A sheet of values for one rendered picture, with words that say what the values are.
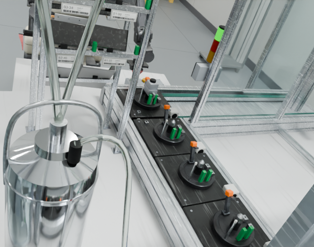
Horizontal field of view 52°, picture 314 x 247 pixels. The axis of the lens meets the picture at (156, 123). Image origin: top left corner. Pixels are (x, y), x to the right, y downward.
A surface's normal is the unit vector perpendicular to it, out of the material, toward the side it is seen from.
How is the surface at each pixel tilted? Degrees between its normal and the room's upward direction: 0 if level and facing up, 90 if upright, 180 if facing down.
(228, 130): 90
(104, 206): 0
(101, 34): 65
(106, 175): 0
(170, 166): 0
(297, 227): 90
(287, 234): 90
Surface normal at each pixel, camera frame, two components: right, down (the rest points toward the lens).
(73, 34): 0.32, 0.21
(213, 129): 0.39, 0.60
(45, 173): 0.23, -0.50
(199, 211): 0.26, -0.80
